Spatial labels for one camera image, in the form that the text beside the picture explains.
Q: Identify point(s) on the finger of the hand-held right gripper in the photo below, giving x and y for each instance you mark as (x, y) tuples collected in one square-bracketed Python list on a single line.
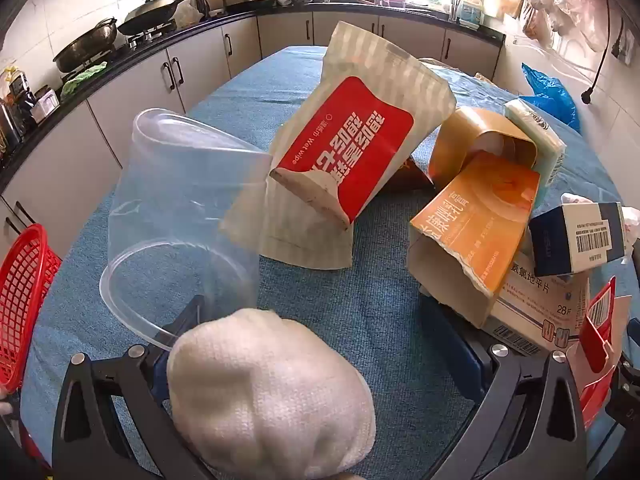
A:
[(627, 395)]

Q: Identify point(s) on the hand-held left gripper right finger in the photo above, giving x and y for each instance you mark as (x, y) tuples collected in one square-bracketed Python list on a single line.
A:
[(465, 355)]

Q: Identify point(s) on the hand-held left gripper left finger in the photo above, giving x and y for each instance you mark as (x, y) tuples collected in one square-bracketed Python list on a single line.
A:
[(159, 375)]

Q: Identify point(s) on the red and white carton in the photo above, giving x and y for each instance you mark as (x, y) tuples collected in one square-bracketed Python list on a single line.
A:
[(597, 345)]

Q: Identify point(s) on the white medicine box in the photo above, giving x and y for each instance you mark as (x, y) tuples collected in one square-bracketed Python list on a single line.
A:
[(540, 305)]

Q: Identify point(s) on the torn orange carton box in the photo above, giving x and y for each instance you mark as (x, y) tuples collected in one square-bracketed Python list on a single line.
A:
[(475, 220)]

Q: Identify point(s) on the navy and white box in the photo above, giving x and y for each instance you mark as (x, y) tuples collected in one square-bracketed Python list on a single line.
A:
[(555, 240)]

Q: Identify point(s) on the red plastic basket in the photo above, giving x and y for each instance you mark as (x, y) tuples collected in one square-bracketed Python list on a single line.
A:
[(25, 280)]

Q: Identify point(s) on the clear plastic cup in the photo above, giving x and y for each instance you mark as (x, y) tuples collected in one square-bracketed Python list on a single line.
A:
[(185, 200)]

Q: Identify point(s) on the dark red packet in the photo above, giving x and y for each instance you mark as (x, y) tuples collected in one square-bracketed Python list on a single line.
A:
[(407, 177)]

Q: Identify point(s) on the tan paper cup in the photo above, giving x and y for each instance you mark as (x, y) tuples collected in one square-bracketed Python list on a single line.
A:
[(460, 140)]

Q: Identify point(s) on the pale green tissue packet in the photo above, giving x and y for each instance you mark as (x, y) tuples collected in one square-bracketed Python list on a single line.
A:
[(537, 135)]

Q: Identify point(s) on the beige striped wet wipe packet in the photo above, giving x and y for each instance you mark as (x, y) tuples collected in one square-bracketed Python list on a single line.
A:
[(350, 130)]

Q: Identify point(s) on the person's left hand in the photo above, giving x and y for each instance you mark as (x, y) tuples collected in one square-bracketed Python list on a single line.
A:
[(270, 400)]

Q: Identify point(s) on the blue tablecloth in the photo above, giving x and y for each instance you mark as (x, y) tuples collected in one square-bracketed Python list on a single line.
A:
[(380, 310)]

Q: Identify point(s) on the blue plastic bag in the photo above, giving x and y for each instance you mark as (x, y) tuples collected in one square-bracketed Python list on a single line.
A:
[(547, 92)]

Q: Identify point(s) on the green cloth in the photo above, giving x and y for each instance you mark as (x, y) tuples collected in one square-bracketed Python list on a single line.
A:
[(82, 77)]

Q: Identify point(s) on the grey kitchen cabinets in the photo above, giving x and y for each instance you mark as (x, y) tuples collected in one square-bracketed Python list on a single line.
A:
[(200, 65)]

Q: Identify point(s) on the black frying pan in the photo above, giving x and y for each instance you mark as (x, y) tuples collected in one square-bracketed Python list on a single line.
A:
[(85, 45)]

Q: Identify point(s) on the gas stove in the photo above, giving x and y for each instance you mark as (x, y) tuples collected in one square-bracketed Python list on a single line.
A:
[(145, 36)]

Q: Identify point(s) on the white plastic container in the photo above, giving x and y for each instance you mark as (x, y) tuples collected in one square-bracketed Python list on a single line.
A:
[(472, 10)]

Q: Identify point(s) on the black countertop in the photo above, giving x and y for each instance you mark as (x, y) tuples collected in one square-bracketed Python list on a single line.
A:
[(215, 21)]

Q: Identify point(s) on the black wok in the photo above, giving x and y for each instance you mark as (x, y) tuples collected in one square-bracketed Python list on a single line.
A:
[(150, 10)]

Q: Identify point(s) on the hanging plastic bags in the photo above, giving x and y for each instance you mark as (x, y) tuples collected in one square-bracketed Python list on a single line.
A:
[(575, 0)]

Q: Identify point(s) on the steel kettle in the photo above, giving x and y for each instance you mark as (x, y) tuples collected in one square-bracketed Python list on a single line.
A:
[(200, 5)]

